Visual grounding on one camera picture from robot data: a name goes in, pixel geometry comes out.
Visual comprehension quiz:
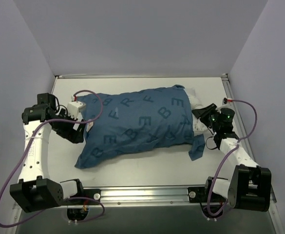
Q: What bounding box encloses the aluminium rail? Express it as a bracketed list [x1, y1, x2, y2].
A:
[221, 74, 265, 171]
[55, 74, 228, 80]
[12, 182, 277, 210]

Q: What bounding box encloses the blue cartoon print pillowcase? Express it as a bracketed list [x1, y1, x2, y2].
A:
[75, 85, 205, 169]

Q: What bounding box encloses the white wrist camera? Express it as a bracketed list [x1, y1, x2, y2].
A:
[67, 101, 86, 118]
[220, 97, 233, 109]

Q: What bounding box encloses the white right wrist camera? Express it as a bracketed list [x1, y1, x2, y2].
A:
[220, 97, 233, 109]

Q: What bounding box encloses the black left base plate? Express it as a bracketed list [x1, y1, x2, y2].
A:
[65, 188, 101, 206]

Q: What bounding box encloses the white pillow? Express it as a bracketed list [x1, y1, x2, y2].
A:
[184, 88, 208, 136]

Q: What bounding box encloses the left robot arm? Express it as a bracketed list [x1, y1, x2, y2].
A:
[9, 93, 86, 213]

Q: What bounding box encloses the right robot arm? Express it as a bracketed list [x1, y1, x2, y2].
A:
[192, 104, 272, 217]

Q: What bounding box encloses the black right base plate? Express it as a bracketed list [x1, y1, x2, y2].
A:
[188, 186, 225, 203]

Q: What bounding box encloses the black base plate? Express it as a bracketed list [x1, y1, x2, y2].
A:
[188, 186, 225, 203]
[65, 188, 101, 206]

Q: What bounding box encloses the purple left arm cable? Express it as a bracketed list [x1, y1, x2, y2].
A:
[0, 90, 106, 228]

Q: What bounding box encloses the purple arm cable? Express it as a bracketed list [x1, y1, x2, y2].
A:
[0, 90, 106, 228]
[204, 97, 259, 219]

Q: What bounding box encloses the aluminium right side rail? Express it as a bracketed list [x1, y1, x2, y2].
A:
[221, 74, 265, 171]

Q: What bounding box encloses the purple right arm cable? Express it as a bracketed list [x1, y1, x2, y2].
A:
[204, 97, 259, 219]

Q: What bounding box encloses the aluminium front rail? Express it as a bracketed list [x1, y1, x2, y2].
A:
[12, 182, 277, 210]

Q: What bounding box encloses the aluminium back rail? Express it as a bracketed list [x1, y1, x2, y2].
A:
[55, 74, 228, 80]

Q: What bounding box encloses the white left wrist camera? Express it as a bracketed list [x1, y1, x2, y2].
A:
[67, 101, 86, 118]

